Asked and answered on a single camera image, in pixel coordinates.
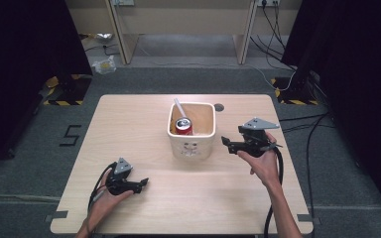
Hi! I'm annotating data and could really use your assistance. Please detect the light wooden desk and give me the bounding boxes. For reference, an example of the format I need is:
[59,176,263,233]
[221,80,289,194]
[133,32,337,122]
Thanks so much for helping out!
[104,0,258,65]

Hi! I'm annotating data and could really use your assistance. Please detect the crumpled clear plastic bag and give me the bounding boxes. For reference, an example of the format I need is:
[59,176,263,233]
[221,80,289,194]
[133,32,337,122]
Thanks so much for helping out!
[91,55,118,75]

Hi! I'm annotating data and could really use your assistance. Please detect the person's left hand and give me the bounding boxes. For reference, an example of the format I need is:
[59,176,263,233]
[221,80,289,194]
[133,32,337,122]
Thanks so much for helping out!
[86,169,135,230]

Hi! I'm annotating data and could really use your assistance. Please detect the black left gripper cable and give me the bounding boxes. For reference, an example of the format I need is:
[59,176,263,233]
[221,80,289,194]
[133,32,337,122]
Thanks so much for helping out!
[87,161,118,212]

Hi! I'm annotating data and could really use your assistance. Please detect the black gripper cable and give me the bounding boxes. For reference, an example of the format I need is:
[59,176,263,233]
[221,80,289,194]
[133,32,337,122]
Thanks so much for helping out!
[87,161,118,212]
[263,145,285,238]

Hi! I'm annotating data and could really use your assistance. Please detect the person's right hand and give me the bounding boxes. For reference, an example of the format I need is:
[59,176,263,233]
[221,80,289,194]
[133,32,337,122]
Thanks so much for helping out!
[236,131,282,190]

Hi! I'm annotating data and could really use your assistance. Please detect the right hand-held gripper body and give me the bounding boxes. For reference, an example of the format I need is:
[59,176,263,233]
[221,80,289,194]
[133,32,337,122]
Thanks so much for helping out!
[237,117,284,159]

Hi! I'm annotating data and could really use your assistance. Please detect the black yellow striped stand base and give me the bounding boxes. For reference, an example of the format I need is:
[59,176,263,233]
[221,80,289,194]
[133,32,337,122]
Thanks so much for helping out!
[270,76,320,106]
[42,73,93,107]

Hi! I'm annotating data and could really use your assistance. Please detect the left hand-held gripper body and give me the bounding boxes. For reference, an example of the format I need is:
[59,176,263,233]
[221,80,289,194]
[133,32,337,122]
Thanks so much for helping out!
[105,157,144,196]

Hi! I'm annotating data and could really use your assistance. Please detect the black wall cables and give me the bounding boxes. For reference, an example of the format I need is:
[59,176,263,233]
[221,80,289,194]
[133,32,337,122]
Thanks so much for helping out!
[249,3,297,71]

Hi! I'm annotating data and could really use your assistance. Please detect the white drinking straw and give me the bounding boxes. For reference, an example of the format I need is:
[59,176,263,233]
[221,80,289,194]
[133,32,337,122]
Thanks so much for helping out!
[173,97,189,120]

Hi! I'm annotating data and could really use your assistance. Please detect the white wall power socket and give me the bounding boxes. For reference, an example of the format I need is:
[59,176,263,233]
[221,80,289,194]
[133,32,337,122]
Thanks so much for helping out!
[255,0,281,8]

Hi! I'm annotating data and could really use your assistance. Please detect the crumpled silver foil wrapper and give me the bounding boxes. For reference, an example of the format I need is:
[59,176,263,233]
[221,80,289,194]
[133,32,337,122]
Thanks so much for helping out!
[93,32,114,43]

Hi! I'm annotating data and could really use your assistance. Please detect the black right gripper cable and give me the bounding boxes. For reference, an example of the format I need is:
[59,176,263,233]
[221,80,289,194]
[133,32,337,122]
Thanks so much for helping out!
[263,145,285,238]

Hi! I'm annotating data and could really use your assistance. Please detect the red drink can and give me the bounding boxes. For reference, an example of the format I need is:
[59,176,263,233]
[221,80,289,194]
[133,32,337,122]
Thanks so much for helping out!
[175,116,194,136]

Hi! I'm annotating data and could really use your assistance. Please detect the black curtain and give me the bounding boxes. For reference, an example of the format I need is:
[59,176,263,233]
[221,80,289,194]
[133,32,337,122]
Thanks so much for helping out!
[0,0,93,178]
[280,0,381,227]

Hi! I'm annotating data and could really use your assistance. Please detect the thin black floor cable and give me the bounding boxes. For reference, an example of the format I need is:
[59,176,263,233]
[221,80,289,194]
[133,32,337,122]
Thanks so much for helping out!
[83,42,121,57]

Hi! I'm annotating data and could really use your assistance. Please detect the cream square bin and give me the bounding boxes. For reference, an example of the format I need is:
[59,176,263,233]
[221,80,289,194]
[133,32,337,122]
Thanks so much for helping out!
[167,101,217,161]

